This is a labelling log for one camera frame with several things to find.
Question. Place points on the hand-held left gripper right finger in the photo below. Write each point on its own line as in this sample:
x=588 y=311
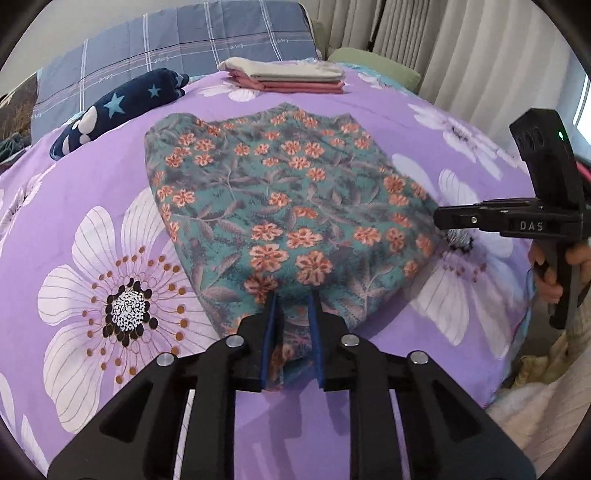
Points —
x=316 y=341

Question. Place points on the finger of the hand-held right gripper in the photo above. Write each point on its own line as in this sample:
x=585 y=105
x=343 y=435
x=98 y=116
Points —
x=466 y=217

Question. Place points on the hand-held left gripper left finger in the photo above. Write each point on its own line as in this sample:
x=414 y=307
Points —
x=270 y=341

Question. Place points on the teal floral shirt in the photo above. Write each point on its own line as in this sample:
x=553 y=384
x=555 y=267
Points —
x=277 y=207

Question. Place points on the person's right forearm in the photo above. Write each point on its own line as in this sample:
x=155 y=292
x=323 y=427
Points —
x=577 y=383

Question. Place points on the folded pink and cream clothes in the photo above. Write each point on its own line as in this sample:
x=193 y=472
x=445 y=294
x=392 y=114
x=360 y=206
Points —
x=286 y=69

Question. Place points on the person's right hand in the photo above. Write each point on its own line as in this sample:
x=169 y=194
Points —
x=547 y=286

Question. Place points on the beige curtain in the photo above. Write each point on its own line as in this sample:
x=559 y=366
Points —
x=485 y=46

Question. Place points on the green pillow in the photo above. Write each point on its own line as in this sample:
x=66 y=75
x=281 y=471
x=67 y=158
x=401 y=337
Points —
x=378 y=67

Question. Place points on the person's cream clothing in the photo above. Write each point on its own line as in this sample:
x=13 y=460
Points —
x=521 y=415

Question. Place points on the pink folded cloth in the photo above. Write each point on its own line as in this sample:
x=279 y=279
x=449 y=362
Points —
x=295 y=87

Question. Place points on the purple floral bed sheet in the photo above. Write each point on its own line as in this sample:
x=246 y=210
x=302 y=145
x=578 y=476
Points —
x=55 y=207

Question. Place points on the navy star fleece blanket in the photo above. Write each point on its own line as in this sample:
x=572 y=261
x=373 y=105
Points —
x=124 y=106

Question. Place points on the blue plaid pillow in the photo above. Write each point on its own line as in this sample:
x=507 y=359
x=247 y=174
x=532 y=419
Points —
x=161 y=41

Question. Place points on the dark blue crumpled blanket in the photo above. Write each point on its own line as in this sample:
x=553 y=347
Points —
x=11 y=147

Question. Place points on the brown floral pillow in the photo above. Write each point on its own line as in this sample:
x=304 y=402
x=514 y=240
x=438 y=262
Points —
x=16 y=106

